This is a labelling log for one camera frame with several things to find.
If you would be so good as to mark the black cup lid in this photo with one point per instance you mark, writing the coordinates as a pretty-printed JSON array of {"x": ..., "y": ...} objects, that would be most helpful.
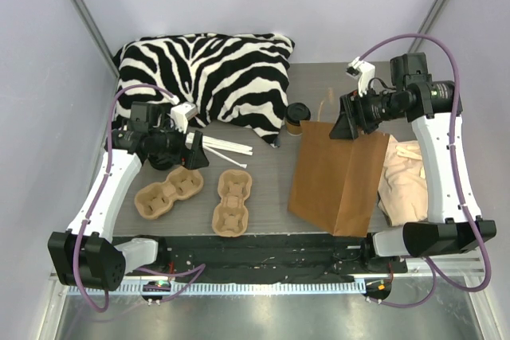
[{"x": 297, "y": 112}]

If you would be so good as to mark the cardboard cup carrier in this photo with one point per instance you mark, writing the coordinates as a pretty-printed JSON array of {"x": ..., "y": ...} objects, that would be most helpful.
[
  {"x": 230, "y": 216},
  {"x": 158, "y": 198}
]

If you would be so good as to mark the zebra print pillow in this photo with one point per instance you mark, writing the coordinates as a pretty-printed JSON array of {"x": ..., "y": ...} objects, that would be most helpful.
[{"x": 240, "y": 79}]

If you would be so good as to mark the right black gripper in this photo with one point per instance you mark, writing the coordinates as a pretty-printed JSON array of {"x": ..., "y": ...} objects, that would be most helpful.
[{"x": 351, "y": 109}]

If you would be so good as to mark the white slotted cable duct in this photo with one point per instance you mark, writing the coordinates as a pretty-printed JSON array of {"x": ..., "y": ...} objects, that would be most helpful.
[{"x": 209, "y": 289}]

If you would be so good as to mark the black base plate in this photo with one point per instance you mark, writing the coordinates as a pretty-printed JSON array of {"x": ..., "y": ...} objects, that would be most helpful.
[{"x": 273, "y": 258}]

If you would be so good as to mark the white wrapped straw upper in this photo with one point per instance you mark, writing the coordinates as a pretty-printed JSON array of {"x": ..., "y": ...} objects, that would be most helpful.
[{"x": 227, "y": 145}]

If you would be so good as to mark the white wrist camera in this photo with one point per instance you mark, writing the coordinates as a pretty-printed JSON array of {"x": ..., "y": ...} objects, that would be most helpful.
[
  {"x": 181, "y": 114},
  {"x": 363, "y": 72}
]

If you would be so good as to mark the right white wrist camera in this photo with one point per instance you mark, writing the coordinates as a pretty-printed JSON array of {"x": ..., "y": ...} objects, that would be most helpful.
[{"x": 363, "y": 72}]

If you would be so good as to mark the beige folded cloth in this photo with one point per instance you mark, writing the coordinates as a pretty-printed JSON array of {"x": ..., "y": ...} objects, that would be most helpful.
[{"x": 402, "y": 190}]

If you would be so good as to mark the brown paper coffee cup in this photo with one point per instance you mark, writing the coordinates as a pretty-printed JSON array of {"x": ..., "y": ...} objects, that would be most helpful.
[{"x": 293, "y": 127}]

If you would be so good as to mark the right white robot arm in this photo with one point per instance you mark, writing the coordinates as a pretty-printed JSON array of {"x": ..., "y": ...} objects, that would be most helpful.
[{"x": 454, "y": 223}]

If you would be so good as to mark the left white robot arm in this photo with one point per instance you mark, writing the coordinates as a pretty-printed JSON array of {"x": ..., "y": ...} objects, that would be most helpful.
[{"x": 84, "y": 255}]

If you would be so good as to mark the brown paper bag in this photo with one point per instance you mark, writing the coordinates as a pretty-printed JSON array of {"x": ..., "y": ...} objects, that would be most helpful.
[{"x": 335, "y": 181}]

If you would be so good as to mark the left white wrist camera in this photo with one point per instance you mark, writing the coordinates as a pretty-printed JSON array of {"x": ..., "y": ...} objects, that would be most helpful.
[{"x": 181, "y": 114}]

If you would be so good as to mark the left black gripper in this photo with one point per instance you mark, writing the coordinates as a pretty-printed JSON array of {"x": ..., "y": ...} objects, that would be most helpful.
[{"x": 190, "y": 149}]

